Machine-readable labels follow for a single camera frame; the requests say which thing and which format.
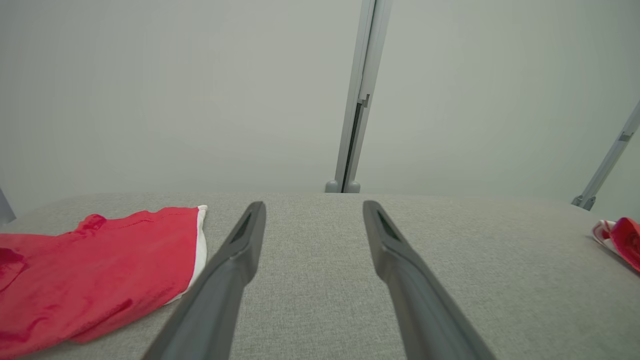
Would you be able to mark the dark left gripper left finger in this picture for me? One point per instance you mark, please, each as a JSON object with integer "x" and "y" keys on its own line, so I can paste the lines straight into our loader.
{"x": 220, "y": 290}

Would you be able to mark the red Bulls basketball jersey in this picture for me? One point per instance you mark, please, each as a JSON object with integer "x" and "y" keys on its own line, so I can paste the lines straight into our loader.
{"x": 627, "y": 240}

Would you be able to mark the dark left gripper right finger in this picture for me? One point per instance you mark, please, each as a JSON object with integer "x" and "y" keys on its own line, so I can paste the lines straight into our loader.
{"x": 415, "y": 295}

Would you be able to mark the grey cylindrical post foot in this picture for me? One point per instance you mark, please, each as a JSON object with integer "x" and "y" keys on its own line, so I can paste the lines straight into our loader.
{"x": 332, "y": 187}
{"x": 353, "y": 187}

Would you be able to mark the red shorts with white stripe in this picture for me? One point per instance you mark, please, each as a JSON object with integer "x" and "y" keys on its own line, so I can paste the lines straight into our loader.
{"x": 100, "y": 270}

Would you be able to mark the grey partition post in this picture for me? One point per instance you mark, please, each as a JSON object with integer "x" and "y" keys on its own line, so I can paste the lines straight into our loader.
{"x": 607, "y": 160}
{"x": 362, "y": 90}

